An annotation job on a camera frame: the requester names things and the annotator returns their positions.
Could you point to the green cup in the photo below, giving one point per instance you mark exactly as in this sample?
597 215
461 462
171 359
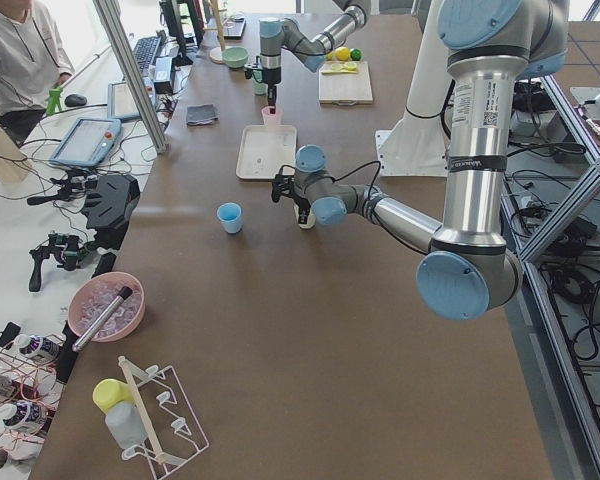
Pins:
259 88

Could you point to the metal muddler stick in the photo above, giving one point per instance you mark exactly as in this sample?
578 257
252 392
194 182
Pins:
124 293

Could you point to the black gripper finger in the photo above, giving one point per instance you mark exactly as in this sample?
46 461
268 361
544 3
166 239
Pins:
272 98
303 217

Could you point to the blue teach pendant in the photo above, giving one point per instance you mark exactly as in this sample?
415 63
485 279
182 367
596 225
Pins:
121 104
87 143

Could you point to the translucent cup on rack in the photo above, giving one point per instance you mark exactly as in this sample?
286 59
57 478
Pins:
125 425

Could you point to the pink cup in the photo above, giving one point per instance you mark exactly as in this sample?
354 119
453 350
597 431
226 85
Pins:
272 118

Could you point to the white wire cup rack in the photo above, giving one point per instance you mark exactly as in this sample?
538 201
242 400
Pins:
175 436

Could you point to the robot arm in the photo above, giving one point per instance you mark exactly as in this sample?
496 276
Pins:
276 34
466 268

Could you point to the black keyboard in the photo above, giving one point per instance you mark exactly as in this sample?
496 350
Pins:
145 51

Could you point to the wooden mug tree stand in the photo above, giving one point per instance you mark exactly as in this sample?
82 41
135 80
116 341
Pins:
214 25

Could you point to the wooden cutting board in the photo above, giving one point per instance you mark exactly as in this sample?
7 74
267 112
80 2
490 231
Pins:
345 89

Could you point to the yellow cup on rack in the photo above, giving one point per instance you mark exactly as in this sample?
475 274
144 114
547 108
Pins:
109 392

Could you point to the light blue cup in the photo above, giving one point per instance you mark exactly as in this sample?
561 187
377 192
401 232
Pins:
230 216

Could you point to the cream white cup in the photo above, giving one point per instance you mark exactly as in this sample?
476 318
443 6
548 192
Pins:
311 218

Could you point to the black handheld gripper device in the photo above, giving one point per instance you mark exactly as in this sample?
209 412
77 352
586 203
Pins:
76 183

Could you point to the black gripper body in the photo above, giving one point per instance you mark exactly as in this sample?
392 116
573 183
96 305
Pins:
301 205
271 75

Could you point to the aluminium frame post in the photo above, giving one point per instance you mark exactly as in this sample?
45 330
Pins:
109 15

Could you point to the person in white shirt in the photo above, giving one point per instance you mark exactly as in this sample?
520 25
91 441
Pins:
32 62

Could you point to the grey folded cloth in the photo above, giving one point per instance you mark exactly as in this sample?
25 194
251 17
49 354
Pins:
201 115

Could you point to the green lime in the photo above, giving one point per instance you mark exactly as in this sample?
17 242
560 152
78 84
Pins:
356 54

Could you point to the computer mouse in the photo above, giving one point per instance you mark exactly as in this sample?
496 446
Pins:
75 100

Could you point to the green bowl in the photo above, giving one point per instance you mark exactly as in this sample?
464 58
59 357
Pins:
235 57

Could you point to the pink bowl with ice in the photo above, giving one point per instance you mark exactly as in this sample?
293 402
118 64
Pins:
96 295

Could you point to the black plastic housing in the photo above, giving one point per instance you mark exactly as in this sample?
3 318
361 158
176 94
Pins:
108 209

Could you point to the cream rabbit tray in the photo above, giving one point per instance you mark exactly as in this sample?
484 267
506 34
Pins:
263 152

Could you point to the black monitor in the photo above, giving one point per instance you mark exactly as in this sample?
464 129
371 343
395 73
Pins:
171 14

